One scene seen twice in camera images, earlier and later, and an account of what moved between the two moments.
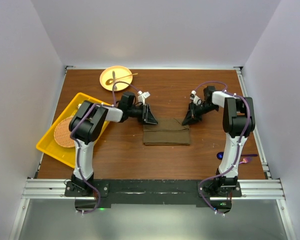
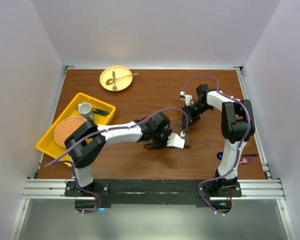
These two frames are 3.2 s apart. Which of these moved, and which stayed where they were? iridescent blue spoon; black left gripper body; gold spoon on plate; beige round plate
Moved: black left gripper body
Stayed: iridescent blue spoon; beige round plate; gold spoon on plate
